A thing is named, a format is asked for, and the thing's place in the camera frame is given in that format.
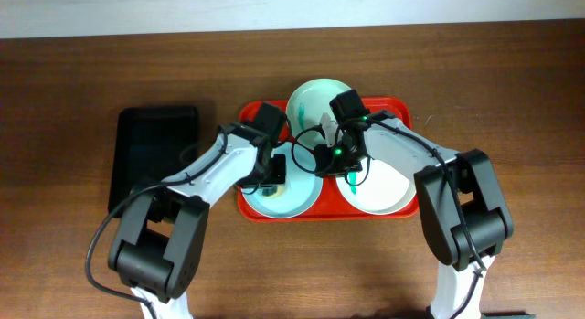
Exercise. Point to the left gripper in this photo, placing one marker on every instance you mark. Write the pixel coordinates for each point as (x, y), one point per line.
(279, 175)

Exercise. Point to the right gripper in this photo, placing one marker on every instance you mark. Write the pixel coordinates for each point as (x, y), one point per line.
(324, 164)

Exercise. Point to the green yellow sponge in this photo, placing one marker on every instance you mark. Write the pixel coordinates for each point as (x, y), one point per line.
(271, 192)

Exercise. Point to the light blue plate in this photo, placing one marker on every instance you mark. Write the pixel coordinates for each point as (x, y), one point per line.
(302, 191)

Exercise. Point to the mint green plate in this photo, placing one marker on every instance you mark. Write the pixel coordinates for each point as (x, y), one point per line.
(307, 106)

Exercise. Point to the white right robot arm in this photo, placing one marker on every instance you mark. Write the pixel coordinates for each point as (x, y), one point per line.
(464, 216)

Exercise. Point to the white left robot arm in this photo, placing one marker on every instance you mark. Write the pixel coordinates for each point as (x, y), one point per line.
(158, 243)

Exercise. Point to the black plastic tray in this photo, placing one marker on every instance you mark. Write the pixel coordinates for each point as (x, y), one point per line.
(151, 144)

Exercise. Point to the white plate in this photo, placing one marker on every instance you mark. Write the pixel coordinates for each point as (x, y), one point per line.
(377, 189)

